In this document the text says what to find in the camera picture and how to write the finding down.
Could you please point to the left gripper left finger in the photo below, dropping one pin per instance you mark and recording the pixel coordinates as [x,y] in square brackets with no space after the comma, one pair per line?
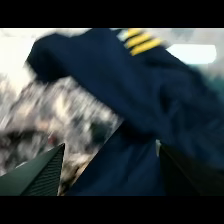
[36,176]

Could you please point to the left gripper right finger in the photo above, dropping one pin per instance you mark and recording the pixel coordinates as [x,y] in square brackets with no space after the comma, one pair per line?
[190,176]

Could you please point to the navy garment with yellow stripes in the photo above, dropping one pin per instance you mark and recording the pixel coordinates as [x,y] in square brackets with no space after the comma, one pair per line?
[133,86]

